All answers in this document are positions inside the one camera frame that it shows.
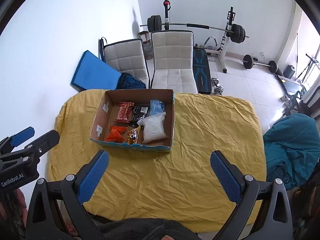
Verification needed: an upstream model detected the black snack packet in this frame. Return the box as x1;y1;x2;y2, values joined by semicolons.
130;105;149;127

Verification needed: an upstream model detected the yellow panda snack packet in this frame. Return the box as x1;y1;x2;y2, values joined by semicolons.
126;126;141;145

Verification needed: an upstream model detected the white padded chair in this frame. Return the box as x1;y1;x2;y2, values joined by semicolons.
103;38;150;88
150;30;198;94

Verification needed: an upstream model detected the white barbell rack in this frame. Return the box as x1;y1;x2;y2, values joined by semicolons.
204;7;235;74

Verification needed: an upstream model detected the short barbell on floor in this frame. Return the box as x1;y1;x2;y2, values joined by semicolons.
242;54;278;74

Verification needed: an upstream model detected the left white padded chair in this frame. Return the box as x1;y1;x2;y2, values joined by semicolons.
103;38;150;88

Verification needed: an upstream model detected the yellow tablecloth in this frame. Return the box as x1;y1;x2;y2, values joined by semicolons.
48;89;266;232

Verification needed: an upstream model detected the white zip bag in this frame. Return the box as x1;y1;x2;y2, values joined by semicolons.
137;112;167;144

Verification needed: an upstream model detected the blue foam mat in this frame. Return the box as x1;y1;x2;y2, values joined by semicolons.
71;50;121;90

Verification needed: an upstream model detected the chrome dumbbell pair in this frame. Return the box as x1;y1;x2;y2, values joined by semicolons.
211;77;224;95

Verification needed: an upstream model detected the teal cloth pile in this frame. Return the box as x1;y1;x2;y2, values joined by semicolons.
263;113;319;190

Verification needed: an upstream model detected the right white padded chair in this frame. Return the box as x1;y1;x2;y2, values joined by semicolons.
150;30;198;94

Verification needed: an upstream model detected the orange snack packet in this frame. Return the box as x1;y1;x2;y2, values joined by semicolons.
105;125;127;143

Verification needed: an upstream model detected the red snack packet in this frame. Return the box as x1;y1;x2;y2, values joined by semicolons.
114;102;135;123

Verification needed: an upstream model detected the black blue weight bench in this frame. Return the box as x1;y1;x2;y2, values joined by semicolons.
193;47;212;94

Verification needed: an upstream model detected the light blue tissue pack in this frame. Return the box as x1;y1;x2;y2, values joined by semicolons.
149;99;165;116

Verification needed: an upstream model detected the open cardboard box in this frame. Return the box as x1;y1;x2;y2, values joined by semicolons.
90;89;175;153

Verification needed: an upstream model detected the dark blue cloth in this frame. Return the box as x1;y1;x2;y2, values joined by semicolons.
116;73;146;89

